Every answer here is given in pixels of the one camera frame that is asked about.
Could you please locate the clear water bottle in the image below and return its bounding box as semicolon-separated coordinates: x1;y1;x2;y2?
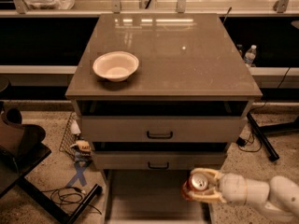
244;45;257;67

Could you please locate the white paper bowl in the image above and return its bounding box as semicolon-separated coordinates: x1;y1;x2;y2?
93;51;139;82

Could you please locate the grey drawer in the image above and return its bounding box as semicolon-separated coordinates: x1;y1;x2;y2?
80;116;247;143
92;151;226;170

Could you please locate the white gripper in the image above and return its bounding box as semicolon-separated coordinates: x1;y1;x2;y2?
187;168;247;203

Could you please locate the dark brown chair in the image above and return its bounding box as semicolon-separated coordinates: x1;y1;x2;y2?
0;108;51;198

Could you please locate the grey drawer cabinet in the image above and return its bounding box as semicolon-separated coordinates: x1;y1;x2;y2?
66;14;262;157

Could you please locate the black cable right floor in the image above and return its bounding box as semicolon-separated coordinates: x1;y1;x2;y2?
235;132;263;154

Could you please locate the wire mesh basket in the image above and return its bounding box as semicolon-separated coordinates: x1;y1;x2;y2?
59;112;76;161

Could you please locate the blue tape cross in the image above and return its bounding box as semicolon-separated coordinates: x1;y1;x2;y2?
66;161;91;187

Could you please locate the open bottom drawer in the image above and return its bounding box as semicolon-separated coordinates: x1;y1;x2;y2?
104;170;212;224

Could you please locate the red coke can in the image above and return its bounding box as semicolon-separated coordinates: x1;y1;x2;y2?
181;174;209;201

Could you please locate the snack bag on floor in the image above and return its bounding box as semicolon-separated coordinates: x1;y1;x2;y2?
70;140;92;162

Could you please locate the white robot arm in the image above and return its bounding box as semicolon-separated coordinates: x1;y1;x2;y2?
181;168;299;222

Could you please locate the black table leg left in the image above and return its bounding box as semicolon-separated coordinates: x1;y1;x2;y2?
17;178;103;224

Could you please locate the black cable on floor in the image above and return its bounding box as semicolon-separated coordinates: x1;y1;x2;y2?
40;186;103;217

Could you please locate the top grey drawer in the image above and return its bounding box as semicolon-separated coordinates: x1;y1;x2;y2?
80;116;247;143

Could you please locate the middle grey drawer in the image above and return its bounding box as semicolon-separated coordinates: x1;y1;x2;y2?
92;151;226;170

